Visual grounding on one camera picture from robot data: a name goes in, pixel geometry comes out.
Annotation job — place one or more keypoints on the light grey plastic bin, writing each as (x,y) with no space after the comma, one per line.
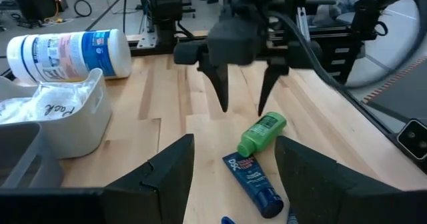
(83,134)

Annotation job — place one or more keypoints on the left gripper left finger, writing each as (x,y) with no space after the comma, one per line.
(166,190)

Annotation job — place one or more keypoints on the dark grey panel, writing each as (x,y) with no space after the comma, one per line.
(400,94)

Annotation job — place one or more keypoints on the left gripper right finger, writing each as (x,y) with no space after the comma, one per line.
(310,190)

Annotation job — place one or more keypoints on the clear bag white pack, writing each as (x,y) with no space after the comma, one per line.
(60,100)
(16,110)

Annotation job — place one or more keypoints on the black equipment case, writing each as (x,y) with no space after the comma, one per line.
(30,0)

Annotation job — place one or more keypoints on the grey translucent plastic bin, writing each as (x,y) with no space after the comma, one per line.
(50,170)

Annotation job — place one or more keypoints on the white wipes canister blue label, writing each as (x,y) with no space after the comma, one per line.
(66,55)

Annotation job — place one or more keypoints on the dark blue shave tube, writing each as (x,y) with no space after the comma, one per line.
(291,219)

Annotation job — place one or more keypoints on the black square connector block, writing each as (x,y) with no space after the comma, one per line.
(413,139)

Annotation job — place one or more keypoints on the small green bottle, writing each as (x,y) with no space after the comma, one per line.
(263,132)

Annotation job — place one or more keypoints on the dark blue razor cartridge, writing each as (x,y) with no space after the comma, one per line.
(253,184)

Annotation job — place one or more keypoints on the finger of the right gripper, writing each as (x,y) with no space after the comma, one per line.
(220,84)
(270,87)

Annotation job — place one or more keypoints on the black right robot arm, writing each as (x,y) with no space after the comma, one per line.
(166,14)

